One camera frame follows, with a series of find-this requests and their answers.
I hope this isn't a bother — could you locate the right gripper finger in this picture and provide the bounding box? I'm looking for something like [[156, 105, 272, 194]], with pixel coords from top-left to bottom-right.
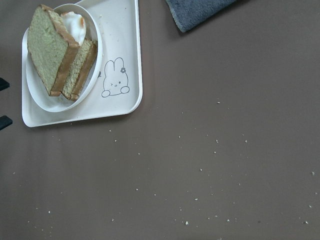
[[0, 115, 13, 130], [0, 77, 10, 91]]

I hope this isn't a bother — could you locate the white round plate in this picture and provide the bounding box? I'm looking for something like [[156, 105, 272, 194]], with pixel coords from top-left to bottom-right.
[[25, 3, 103, 113]]

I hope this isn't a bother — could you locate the bread slice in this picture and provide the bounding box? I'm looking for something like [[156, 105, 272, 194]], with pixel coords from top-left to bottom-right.
[[27, 4, 80, 97], [61, 38, 98, 101]]

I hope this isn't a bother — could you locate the fried egg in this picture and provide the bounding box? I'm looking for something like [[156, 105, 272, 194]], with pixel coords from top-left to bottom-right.
[[60, 11, 87, 46]]

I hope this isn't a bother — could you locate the cream rabbit tray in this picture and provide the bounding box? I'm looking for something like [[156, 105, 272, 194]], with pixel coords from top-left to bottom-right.
[[22, 0, 143, 128]]

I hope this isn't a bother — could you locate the grey folded cloth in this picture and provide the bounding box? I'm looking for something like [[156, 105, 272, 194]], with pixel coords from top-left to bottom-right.
[[165, 0, 236, 33]]

